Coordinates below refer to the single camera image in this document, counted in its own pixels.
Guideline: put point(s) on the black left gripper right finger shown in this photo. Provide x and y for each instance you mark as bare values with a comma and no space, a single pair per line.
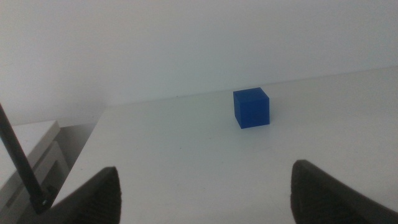
323,199

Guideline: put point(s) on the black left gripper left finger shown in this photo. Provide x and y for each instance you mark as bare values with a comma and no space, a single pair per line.
93,202

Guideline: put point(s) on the blue cube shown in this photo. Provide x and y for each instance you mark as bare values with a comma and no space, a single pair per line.
251,109

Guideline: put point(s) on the white side cabinet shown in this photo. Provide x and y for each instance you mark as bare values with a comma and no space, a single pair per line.
29,137

